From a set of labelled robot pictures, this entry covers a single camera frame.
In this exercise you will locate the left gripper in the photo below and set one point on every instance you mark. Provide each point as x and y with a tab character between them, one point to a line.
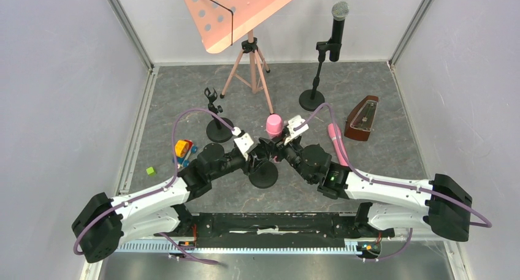
255	160

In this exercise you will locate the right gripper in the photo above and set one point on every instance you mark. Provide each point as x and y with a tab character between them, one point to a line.
278	144

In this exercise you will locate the pink microphone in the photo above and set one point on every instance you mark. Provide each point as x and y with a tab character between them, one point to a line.
274	125
336	138

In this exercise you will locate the black microphone stand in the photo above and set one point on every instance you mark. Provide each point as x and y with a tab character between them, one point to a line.
263	174
215	130
311	99

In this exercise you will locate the black microphone silver grille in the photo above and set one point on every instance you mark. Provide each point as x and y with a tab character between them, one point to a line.
339	12

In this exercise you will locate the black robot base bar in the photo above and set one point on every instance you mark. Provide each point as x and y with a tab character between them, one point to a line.
276	230

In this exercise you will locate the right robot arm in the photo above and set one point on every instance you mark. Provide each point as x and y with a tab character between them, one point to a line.
440	204

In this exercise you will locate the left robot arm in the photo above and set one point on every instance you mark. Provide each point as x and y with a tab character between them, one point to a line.
107	222

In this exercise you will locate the pink music stand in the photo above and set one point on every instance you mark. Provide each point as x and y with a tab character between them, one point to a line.
222	23

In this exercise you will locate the colourful toy block stack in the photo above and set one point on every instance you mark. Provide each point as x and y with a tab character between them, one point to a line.
182	151

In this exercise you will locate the brown metronome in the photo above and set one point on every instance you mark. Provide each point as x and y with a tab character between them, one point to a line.
359	122

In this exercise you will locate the small green cube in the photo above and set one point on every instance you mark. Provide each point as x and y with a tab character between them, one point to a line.
151	171

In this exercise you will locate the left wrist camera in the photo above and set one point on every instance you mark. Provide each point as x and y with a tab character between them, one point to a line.
243	141

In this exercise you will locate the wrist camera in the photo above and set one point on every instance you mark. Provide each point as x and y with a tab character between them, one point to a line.
243	141
296	127

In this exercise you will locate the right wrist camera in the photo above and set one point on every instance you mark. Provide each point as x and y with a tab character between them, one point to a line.
296	127

